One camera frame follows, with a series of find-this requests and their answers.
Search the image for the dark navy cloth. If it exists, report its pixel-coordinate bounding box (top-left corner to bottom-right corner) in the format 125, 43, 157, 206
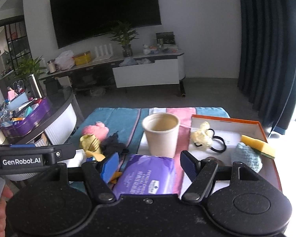
100, 132, 129, 157

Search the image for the cream scrunchie with black band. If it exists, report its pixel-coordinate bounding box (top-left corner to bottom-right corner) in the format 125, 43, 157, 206
190, 121, 227, 153

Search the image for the yellow striped cloth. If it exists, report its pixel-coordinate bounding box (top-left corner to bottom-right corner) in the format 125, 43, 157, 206
80, 134, 102, 157

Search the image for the pink fluffy plush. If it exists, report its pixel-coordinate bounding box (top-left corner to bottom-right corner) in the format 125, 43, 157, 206
82, 121, 109, 141

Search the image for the light blue knitted pouch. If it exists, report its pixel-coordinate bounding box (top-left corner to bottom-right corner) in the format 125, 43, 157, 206
230, 142, 262, 173

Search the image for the yellow sponge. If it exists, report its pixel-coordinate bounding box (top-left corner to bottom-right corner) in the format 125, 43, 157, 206
241, 135, 275, 159

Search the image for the person's left hand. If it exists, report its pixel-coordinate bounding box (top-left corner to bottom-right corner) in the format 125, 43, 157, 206
0, 185, 13, 236

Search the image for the white foam block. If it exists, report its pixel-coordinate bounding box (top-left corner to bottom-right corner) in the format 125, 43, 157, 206
59, 149, 86, 168

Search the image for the purple tissue pack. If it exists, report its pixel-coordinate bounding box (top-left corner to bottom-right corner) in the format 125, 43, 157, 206
113, 155, 176, 198

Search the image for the orange white shallow box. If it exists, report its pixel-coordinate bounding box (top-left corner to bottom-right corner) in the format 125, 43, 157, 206
180, 115, 282, 197

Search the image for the purple tray box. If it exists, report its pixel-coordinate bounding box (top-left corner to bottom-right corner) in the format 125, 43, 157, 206
1, 98, 51, 138

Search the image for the beige paper cup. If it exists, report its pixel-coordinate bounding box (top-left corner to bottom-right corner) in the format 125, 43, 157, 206
142, 112, 181, 158

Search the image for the teal striped blanket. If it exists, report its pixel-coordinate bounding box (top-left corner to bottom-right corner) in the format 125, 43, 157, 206
68, 107, 229, 195

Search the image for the round dark coffee table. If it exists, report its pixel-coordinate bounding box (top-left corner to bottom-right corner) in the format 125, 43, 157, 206
0, 88, 84, 181

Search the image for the steel thermos bottle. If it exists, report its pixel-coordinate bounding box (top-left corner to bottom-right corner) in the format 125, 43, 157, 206
28, 74, 44, 99

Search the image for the potted bamboo plant left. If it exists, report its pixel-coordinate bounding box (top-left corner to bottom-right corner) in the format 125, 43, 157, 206
14, 56, 46, 83

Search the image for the potted bamboo plant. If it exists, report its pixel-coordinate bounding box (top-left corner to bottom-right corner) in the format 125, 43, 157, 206
110, 22, 138, 57
14, 56, 46, 83

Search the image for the long tv console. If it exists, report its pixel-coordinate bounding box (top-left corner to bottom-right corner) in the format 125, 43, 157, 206
39, 50, 185, 97

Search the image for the small white jar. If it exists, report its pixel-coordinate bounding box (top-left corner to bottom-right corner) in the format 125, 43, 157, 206
47, 60, 56, 73

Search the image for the white wifi router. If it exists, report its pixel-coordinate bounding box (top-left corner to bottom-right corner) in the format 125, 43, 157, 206
93, 43, 114, 62

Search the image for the yellow box on console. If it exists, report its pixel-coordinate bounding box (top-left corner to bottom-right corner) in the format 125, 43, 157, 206
73, 51, 92, 66

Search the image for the white plastic bag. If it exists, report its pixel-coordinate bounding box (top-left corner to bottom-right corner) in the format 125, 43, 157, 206
55, 50, 75, 71

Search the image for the dark green framed box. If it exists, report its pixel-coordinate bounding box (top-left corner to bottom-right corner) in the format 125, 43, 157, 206
156, 32, 176, 47

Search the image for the potted bamboo plant right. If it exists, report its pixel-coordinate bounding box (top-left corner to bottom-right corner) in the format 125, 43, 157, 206
110, 22, 138, 57

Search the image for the dark blue curtain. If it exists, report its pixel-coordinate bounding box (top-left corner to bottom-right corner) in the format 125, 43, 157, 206
237, 0, 296, 134

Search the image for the large black television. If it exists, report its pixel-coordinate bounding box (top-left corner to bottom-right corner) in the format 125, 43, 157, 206
50, 0, 161, 48

